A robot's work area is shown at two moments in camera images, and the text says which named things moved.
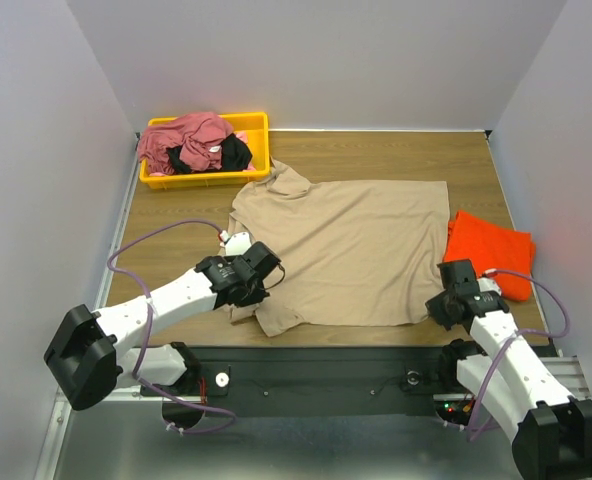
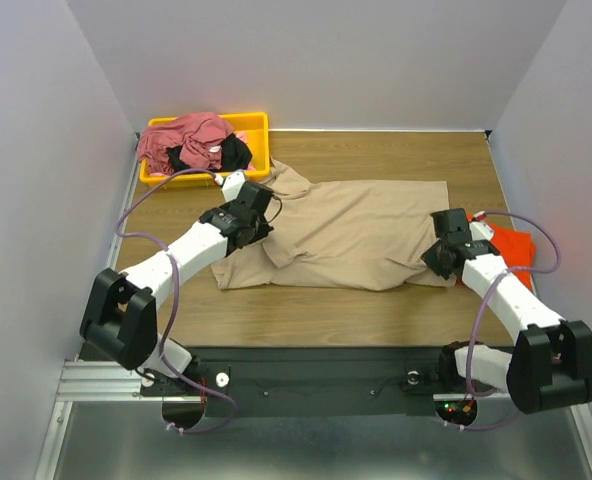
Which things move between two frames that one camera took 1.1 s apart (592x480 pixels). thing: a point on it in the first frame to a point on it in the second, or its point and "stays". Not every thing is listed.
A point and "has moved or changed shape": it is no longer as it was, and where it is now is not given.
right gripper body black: (443, 307) to (432, 260)
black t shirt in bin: (235, 155) stays
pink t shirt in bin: (198, 136) stays
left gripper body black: (256, 293) to (261, 229)
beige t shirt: (355, 253) has moved or changed shape
